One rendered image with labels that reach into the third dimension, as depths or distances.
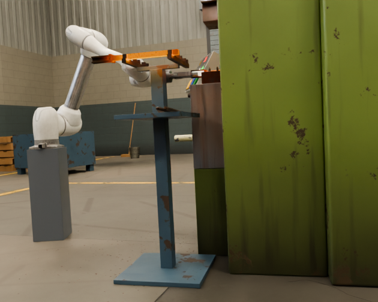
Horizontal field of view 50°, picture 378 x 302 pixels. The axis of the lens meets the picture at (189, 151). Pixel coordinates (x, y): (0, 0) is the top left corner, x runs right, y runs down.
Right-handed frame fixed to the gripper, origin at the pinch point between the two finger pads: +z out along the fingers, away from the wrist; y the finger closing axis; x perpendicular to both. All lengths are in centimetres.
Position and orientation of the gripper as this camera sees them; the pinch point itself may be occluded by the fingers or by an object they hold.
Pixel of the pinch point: (198, 74)
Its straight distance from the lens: 238.4
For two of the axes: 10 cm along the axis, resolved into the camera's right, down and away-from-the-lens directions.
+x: -0.5, -10.0, -0.6
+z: 9.7, -0.4, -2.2
